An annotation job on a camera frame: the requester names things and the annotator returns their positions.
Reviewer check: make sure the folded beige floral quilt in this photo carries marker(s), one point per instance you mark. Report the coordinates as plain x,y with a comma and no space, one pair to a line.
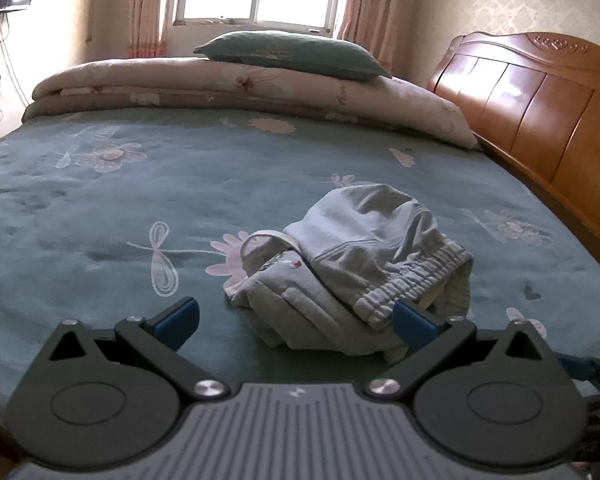
180,85

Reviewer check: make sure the wooden bed headboard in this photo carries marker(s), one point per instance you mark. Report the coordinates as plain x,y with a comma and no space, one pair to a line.
530,110

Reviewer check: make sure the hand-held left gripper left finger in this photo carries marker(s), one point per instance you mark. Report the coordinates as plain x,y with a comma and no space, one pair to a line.
177,319

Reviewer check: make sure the grey sweatpants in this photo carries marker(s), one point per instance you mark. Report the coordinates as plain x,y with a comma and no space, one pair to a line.
340,240

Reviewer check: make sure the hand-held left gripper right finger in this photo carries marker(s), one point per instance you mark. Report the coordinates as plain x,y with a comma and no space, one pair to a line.
415,326

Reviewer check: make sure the green pillow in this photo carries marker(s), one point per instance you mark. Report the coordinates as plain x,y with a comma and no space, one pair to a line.
290,52

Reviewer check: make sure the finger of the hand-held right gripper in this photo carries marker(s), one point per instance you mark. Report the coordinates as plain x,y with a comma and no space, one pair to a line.
577,366

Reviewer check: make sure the teal floral bed sheet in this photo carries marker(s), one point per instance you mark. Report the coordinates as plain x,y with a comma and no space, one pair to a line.
130,195

